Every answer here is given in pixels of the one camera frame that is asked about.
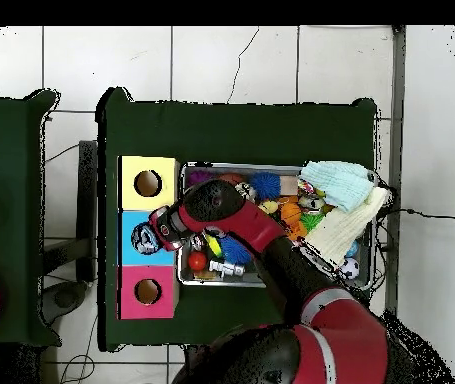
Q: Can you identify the grey metal bar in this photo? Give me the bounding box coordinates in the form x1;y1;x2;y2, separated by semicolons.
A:
384;25;408;313

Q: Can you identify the wooden box with three holes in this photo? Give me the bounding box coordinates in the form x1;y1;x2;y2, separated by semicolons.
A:
116;155;181;321

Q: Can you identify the mint green cloth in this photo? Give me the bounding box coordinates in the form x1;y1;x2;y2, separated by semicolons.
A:
298;160;375;214

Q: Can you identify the small soccer ball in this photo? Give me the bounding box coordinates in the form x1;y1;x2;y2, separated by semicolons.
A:
338;257;361;280

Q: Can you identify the green rubber koosh ball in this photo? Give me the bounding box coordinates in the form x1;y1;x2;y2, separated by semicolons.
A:
300;213;325;232

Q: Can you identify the black stand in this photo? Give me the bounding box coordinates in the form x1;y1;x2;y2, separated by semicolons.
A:
75;139;99;283

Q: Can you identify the blue rubber koosh ball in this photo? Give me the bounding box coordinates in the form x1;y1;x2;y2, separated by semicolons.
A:
249;172;283;201
218;235;254;265

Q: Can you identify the dark grey rounded base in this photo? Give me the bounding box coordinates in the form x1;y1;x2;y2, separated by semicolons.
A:
41;279;92;327

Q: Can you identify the wire mesh bin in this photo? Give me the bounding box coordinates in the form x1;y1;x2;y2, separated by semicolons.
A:
177;161;380;291

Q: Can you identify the cream knitted cloth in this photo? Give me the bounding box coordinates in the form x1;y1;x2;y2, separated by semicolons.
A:
304;187;390;265

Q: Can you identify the orange toy basketball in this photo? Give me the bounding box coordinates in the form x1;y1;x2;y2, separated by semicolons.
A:
280;202;302;225

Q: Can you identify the red ball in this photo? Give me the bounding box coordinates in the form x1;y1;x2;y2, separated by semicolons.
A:
187;251;208;272

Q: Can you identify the dark green table cloth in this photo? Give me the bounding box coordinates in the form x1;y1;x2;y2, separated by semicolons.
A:
0;88;61;347
96;86;379;355

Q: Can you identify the black cable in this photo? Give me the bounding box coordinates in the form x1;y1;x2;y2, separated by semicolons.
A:
378;206;455;220

